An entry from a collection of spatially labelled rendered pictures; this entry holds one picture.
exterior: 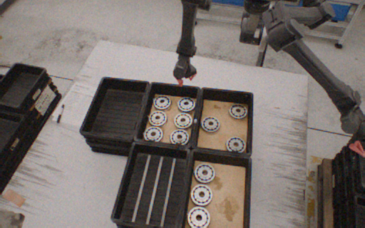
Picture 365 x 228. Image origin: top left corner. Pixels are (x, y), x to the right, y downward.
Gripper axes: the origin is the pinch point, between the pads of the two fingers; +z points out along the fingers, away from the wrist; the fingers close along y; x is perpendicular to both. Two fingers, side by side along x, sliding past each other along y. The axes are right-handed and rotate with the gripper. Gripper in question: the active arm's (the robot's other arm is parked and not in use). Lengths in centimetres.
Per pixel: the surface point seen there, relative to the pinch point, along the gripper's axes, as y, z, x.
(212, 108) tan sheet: 11.7, 23.4, -9.3
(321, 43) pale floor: 206, 106, 31
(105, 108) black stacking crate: -39, 23, 29
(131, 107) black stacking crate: -25.9, 23.2, 20.2
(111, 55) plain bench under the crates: -12, 35, 81
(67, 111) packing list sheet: -59, 36, 52
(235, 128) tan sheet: 13.7, 23.7, -27.7
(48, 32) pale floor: -35, 103, 240
